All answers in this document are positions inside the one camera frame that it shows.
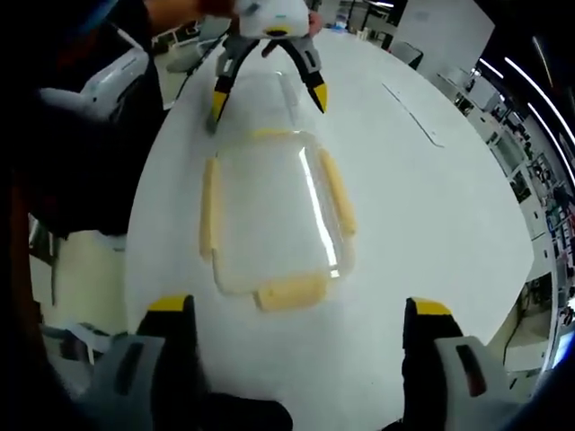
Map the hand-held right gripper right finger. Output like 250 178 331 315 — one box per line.
402 295 514 431

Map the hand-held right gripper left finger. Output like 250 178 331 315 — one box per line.
89 294 212 431

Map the clear lid with yellow latches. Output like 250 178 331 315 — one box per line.
199 128 359 314

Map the dark grey office chair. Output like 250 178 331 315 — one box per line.
389 41 424 72

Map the white chest device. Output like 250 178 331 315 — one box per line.
38 43 150 125

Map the flat white strip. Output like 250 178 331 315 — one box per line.
380 82 447 148

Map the white square column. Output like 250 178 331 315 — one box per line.
394 0 496 75

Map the operator in black sleeve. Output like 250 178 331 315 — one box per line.
0 0 158 239

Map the row of white office cabinets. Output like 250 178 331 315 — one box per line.
438 66 558 243

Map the thin dark cable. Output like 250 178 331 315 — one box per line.
172 38 226 108

